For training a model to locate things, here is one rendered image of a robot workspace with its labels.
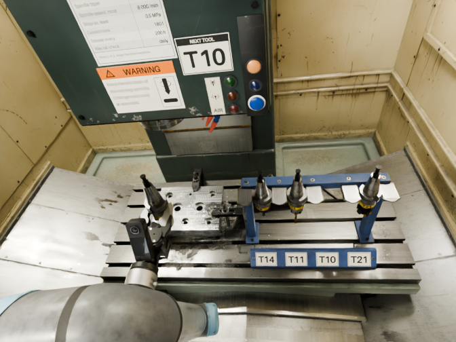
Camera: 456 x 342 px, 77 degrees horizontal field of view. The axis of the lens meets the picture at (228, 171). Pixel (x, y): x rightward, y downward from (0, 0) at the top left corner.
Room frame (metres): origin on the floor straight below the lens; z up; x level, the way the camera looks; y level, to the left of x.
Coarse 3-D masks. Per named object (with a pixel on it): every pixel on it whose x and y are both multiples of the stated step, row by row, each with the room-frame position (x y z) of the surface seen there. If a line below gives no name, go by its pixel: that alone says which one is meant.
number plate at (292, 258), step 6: (288, 252) 0.50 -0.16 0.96; (294, 252) 0.50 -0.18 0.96; (300, 252) 0.49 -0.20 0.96; (306, 252) 0.49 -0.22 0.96; (288, 258) 0.49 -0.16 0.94; (294, 258) 0.49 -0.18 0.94; (300, 258) 0.48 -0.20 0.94; (306, 258) 0.48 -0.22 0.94; (288, 264) 0.48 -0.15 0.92; (294, 264) 0.47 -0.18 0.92; (300, 264) 0.47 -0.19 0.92; (306, 264) 0.46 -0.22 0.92
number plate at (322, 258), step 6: (318, 252) 0.48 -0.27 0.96; (324, 252) 0.48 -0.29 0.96; (330, 252) 0.47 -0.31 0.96; (336, 252) 0.47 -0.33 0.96; (318, 258) 0.47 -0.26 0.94; (324, 258) 0.46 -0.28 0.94; (330, 258) 0.46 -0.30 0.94; (336, 258) 0.46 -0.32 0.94; (318, 264) 0.45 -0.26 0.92; (324, 264) 0.45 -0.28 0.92; (330, 264) 0.44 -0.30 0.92; (336, 264) 0.44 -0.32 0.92
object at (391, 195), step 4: (380, 184) 0.54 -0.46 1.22; (384, 184) 0.53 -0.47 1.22; (388, 184) 0.53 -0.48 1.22; (392, 184) 0.53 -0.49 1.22; (384, 188) 0.52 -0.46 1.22; (388, 188) 0.52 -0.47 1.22; (392, 188) 0.51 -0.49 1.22; (396, 188) 0.51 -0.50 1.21; (384, 192) 0.50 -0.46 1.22; (388, 192) 0.50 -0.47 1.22; (392, 192) 0.50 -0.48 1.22; (396, 192) 0.50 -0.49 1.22; (384, 196) 0.49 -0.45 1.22; (388, 196) 0.49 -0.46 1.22; (392, 196) 0.48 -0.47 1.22; (396, 196) 0.48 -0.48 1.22; (388, 200) 0.47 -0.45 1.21; (392, 200) 0.47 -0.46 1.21; (396, 200) 0.47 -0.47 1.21
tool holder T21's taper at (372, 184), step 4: (372, 176) 0.51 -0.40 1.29; (380, 176) 0.51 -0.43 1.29; (368, 180) 0.52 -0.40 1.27; (372, 180) 0.51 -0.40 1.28; (376, 180) 0.50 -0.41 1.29; (368, 184) 0.51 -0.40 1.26; (372, 184) 0.50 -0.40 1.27; (376, 184) 0.50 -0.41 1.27; (364, 188) 0.52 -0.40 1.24; (368, 188) 0.50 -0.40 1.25; (372, 188) 0.50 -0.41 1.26; (376, 188) 0.50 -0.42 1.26; (364, 192) 0.51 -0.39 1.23; (368, 192) 0.50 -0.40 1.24; (372, 192) 0.50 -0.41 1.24; (376, 192) 0.49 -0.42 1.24
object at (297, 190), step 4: (292, 180) 0.56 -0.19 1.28; (296, 180) 0.55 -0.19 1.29; (300, 180) 0.55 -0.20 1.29; (292, 184) 0.56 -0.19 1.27; (296, 184) 0.55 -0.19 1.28; (300, 184) 0.55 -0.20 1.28; (292, 188) 0.55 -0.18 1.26; (296, 188) 0.55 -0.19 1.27; (300, 188) 0.54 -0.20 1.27; (292, 192) 0.55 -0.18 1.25; (296, 192) 0.54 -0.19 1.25; (300, 192) 0.54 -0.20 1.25; (292, 196) 0.55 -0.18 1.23; (296, 196) 0.54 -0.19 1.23; (300, 196) 0.54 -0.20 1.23
